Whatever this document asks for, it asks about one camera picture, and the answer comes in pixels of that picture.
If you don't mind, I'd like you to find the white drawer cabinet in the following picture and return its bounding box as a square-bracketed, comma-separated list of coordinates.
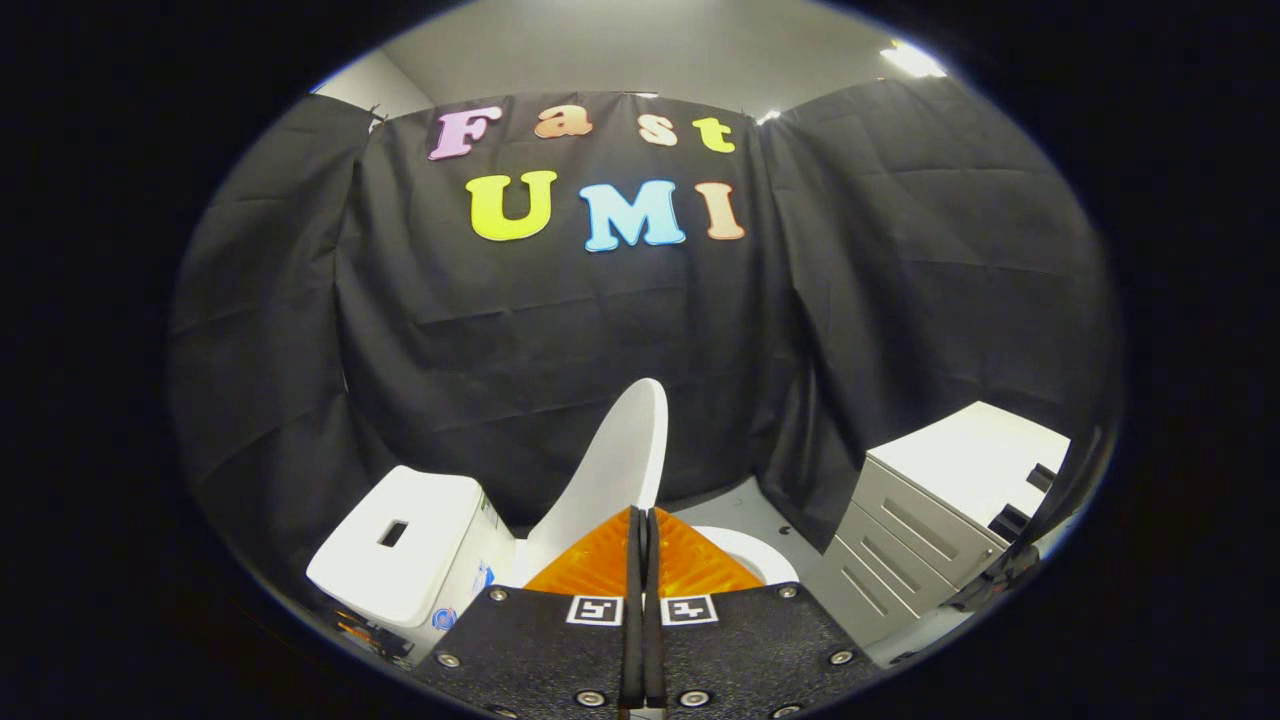
[800, 400, 1072, 647]

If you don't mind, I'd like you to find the black orange cable bundle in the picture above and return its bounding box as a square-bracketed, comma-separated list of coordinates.
[333, 608, 413, 667]

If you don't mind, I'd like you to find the rectangular ceiling light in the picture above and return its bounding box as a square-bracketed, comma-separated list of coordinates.
[880, 40, 947, 79]

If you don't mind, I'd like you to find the dark object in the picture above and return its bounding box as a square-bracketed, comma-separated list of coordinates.
[950, 545, 1041, 613]

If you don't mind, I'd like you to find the black backdrop cloth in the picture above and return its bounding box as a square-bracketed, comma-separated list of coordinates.
[165, 78, 1121, 601]

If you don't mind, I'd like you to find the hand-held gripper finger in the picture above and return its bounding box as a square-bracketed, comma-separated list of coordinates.
[413, 506, 645, 719]
[646, 506, 883, 717]

